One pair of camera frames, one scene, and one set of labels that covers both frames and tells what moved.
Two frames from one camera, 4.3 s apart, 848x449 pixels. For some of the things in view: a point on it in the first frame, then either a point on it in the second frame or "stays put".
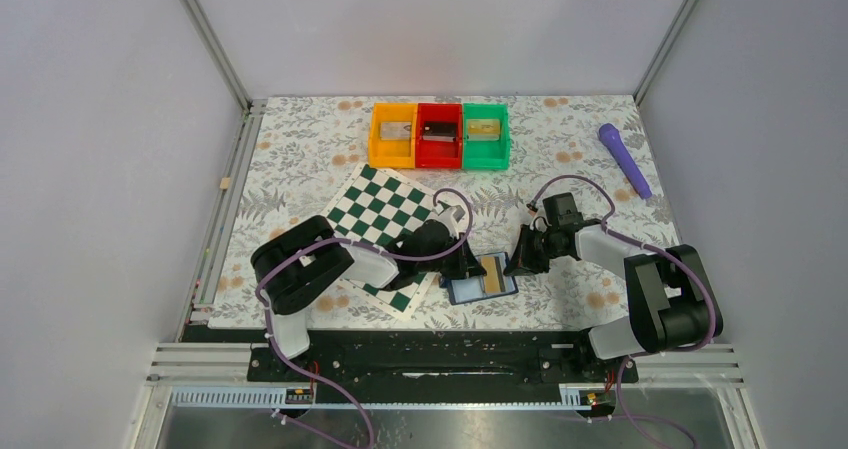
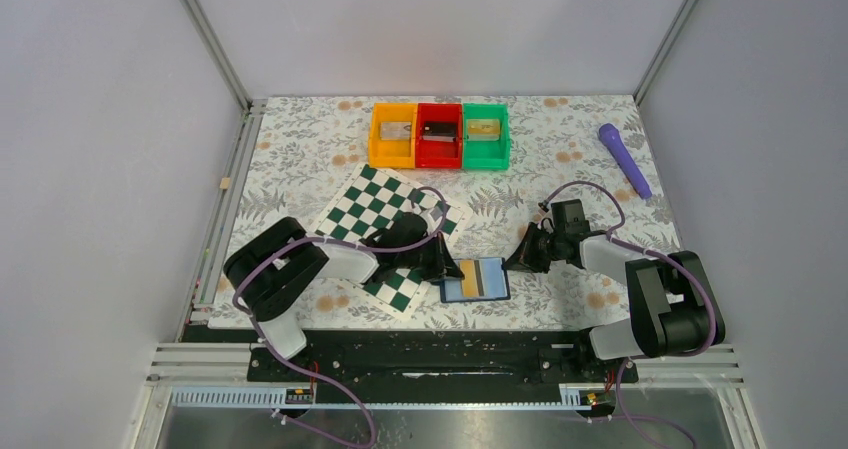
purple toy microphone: (611, 136) stays put
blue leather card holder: (495, 283) stays put
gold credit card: (493, 278) -> (469, 282)
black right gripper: (525, 252) stays put
